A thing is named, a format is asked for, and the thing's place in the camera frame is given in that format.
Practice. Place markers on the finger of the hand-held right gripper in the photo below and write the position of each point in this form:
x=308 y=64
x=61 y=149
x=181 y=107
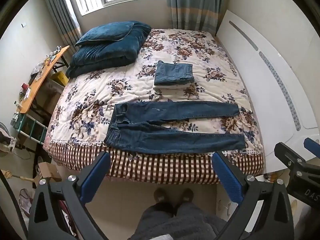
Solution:
x=313 y=147
x=291 y=158

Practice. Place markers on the wooden desk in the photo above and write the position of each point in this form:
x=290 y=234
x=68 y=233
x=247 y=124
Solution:
x=42 y=80

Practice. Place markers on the person's left leg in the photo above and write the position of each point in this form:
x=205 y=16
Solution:
x=155 y=222

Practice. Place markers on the floral bed blanket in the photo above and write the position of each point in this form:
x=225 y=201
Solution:
x=175 y=45

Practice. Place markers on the yellow box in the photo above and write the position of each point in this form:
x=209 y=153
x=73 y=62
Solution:
x=60 y=78

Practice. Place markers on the dark blue jeans pants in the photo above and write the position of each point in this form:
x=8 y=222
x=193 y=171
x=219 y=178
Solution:
x=140 y=135

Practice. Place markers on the teal white rack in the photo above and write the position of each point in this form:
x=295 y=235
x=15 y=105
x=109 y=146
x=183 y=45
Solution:
x=30 y=127

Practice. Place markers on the clear plastic bag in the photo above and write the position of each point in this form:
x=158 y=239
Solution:
x=26 y=201

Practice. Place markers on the folded dark blue quilt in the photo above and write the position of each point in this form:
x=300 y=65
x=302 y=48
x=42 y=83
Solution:
x=107 y=57

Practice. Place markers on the white bed headboard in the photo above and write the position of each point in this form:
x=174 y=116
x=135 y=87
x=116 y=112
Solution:
x=275 y=80

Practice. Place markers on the red cup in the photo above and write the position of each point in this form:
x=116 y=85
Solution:
x=25 y=87

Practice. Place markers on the dark slipper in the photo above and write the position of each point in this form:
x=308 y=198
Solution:
x=162 y=196
x=186 y=195

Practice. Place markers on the electric fan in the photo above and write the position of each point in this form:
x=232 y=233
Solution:
x=6 y=140

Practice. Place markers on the dark blue velvet pillow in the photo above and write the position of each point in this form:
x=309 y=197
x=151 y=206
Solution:
x=105 y=31

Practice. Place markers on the blue grey curtain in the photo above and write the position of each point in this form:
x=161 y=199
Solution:
x=195 y=5
x=62 y=17

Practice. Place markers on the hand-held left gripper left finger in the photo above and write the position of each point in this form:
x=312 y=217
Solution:
x=96 y=177

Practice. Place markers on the folded white garment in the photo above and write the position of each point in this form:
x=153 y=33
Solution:
x=170 y=87

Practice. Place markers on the cardboard box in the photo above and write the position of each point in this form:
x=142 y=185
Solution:
x=48 y=171

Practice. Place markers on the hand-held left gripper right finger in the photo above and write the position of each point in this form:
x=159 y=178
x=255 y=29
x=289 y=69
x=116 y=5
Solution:
x=226 y=177

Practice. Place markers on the folded blue jeans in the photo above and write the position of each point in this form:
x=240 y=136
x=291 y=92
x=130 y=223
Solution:
x=172 y=72

